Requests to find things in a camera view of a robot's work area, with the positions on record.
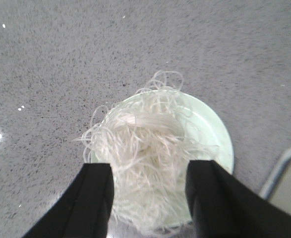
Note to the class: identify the black silver kitchen scale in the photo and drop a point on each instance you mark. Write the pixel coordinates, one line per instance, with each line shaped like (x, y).
(277, 188)

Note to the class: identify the light green round plate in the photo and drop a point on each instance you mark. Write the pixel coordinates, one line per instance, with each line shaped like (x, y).
(210, 124)

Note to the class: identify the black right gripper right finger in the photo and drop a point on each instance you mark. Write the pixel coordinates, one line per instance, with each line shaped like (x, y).
(222, 207)

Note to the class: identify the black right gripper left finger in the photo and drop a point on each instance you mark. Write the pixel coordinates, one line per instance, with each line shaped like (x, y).
(83, 211)

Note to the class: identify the white vermicelli noodle bundle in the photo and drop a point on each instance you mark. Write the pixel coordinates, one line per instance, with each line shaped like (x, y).
(149, 150)

